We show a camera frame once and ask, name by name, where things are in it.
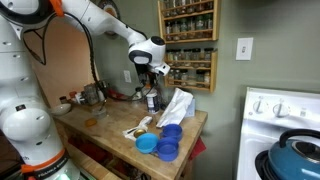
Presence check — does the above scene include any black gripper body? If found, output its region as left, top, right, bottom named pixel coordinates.
left=134, top=63, right=159, bottom=85

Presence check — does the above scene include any small spice jar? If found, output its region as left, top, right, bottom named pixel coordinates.
left=134, top=86, right=144, bottom=101

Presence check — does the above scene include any blue jar with white lid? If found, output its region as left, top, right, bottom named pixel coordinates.
left=146, top=92, right=161, bottom=115

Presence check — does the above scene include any gold metal lid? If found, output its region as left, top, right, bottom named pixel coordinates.
left=133, top=128, right=148, bottom=139

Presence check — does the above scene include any tall clear glass jar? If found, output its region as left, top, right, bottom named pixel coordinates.
left=83, top=83, right=101, bottom=106

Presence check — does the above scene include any jar with red lid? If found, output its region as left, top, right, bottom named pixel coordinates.
left=68, top=90, right=78, bottom=103

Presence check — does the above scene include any red packet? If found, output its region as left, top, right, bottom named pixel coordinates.
left=107, top=88, right=130, bottom=101

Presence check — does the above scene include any crumpled white napkin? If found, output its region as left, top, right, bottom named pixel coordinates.
left=122, top=115, right=154, bottom=142

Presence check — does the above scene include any pale blue box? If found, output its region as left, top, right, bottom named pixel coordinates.
left=185, top=98, right=197, bottom=118

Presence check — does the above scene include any dark blue plastic bowl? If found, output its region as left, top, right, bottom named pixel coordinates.
left=154, top=137, right=180, bottom=163
left=160, top=123, right=184, bottom=142

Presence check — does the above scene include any clear plastic cup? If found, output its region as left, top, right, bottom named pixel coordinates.
left=91, top=105, right=109, bottom=120

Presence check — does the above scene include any light blue plastic bowl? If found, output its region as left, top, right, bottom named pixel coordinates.
left=134, top=132, right=159, bottom=155

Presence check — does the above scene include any wooden spice rack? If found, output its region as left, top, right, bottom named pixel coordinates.
left=161, top=49, right=219, bottom=94
left=157, top=0, right=222, bottom=45

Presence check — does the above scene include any red cloth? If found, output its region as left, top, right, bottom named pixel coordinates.
left=189, top=136, right=208, bottom=163

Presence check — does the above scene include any white ceramic bowl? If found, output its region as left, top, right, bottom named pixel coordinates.
left=49, top=103, right=73, bottom=117

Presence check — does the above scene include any white stove knob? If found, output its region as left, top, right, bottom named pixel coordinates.
left=272, top=101, right=291, bottom=119
left=252, top=97, right=268, bottom=115

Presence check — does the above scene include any white electric stove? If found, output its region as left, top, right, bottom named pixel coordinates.
left=236, top=87, right=320, bottom=180

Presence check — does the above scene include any black stove burner coil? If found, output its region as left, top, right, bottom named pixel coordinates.
left=254, top=149, right=280, bottom=180

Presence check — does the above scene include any brown handled utensil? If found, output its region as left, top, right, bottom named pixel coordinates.
left=98, top=99, right=108, bottom=112

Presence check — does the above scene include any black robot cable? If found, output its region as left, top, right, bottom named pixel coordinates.
left=22, top=12, right=149, bottom=102

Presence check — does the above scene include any white light switch plate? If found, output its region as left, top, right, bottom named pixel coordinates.
left=235, top=37, right=255, bottom=61

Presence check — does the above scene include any blue kettle with black handle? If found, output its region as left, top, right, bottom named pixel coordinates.
left=268, top=129, right=320, bottom=180

